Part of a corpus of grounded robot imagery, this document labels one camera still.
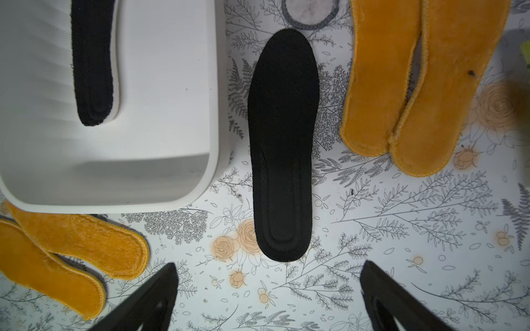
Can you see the white plastic storage box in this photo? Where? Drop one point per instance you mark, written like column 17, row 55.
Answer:
column 167, row 139

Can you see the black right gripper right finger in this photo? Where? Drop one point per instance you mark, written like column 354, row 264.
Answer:
column 387, row 303

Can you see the orange fuzzy insole right inner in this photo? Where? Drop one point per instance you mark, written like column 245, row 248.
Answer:
column 386, row 36

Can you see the grey felt insole right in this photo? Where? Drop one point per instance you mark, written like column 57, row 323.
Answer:
column 309, row 14

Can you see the orange fuzzy insole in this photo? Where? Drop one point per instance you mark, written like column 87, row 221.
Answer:
column 116, row 251
column 458, row 41
column 26, row 264
column 386, row 36

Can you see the black foam insole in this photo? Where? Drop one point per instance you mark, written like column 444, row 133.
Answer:
column 282, row 108
column 95, row 69

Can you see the orange fuzzy insole front upper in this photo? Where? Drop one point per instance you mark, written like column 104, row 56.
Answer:
column 116, row 251

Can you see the orange fuzzy insole right outer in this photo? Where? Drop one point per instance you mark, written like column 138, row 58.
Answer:
column 458, row 41

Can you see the orange fuzzy insole front lower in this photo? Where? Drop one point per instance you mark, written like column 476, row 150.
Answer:
column 26, row 264

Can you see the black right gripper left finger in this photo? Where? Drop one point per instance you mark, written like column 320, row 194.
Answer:
column 148, row 308

